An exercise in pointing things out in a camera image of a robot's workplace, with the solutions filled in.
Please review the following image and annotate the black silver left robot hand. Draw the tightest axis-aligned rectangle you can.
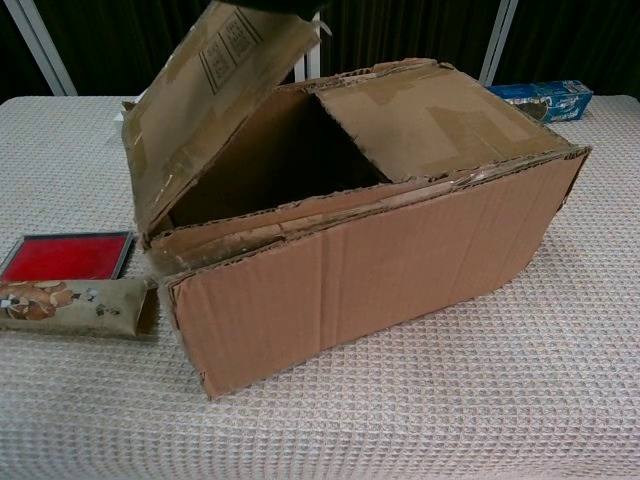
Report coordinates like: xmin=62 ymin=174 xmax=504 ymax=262
xmin=212 ymin=0 xmax=324 ymax=17

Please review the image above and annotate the large brown cardboard box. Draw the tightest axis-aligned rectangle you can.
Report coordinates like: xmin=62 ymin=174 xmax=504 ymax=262
xmin=121 ymin=0 xmax=593 ymax=401

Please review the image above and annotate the dark green curtain panel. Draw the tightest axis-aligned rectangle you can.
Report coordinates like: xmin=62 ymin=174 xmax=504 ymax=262
xmin=27 ymin=0 xmax=221 ymax=97
xmin=317 ymin=0 xmax=502 ymax=81
xmin=494 ymin=0 xmax=640 ymax=97
xmin=0 ymin=0 xmax=54 ymax=101

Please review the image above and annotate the blue cookie box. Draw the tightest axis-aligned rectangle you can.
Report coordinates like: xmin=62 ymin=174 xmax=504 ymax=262
xmin=485 ymin=79 xmax=594 ymax=125

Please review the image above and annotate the beige nut snack bar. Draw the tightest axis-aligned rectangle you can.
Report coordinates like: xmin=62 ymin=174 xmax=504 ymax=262
xmin=0 ymin=277 xmax=160 ymax=341

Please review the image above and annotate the beige waffle tablecloth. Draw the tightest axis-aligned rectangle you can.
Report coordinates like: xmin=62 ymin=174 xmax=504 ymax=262
xmin=0 ymin=92 xmax=640 ymax=480

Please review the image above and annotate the red case with black frame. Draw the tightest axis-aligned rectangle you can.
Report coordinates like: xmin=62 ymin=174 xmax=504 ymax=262
xmin=0 ymin=230 xmax=137 ymax=282

